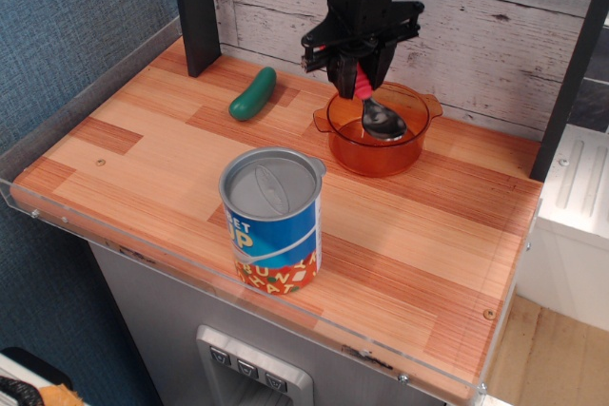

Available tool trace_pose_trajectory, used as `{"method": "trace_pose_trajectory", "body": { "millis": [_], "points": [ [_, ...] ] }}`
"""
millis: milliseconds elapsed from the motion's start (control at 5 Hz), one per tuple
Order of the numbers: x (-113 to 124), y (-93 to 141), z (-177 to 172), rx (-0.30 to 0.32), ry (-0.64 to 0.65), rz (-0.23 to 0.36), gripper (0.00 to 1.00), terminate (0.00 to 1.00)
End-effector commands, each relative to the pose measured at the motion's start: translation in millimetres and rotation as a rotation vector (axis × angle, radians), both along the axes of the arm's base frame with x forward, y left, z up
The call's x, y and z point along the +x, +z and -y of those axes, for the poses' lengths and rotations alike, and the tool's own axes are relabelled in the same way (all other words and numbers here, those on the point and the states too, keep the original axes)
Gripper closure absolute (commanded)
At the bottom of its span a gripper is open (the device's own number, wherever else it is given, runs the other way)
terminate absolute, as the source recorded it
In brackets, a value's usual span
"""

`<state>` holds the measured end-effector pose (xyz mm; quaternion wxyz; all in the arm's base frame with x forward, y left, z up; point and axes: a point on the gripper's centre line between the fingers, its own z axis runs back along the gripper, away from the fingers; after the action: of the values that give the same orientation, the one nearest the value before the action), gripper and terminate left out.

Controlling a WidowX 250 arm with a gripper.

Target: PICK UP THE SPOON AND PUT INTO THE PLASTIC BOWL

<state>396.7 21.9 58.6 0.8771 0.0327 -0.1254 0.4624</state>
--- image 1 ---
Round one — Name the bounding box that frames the orange black object corner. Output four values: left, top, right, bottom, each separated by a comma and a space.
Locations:
1, 347, 87, 405

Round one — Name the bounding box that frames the grey toy fridge cabinet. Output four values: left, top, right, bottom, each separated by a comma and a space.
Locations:
91, 245, 439, 405

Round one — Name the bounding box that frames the white toy sink unit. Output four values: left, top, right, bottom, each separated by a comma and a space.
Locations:
516, 125, 608, 330

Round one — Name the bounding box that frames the dark grey left post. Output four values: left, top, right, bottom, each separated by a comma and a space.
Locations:
177, 0, 222, 77

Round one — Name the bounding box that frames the red handled metal spoon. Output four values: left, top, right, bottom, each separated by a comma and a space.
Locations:
355, 64, 407, 142

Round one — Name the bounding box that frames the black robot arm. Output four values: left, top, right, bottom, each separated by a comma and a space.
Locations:
301, 0, 424, 99

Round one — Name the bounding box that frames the orange transparent plastic pot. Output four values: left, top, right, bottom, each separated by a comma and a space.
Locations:
313, 83, 442, 178

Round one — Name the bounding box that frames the dark grey right post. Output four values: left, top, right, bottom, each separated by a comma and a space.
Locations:
529, 0, 608, 183

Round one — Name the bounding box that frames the clear acrylic table guard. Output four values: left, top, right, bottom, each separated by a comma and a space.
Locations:
1, 20, 540, 405

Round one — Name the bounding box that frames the green toy cucumber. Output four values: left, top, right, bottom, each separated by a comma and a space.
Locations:
228, 67, 277, 122

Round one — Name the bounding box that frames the dark grey post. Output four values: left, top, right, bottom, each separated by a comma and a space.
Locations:
177, 0, 222, 77
529, 0, 608, 183

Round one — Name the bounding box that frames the silver ice dispenser panel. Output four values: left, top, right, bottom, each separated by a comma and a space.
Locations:
196, 325, 315, 405

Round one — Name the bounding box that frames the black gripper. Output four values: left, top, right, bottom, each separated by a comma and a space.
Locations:
302, 0, 424, 99

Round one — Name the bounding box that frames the blue soup can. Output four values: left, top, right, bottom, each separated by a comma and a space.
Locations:
219, 147, 326, 295

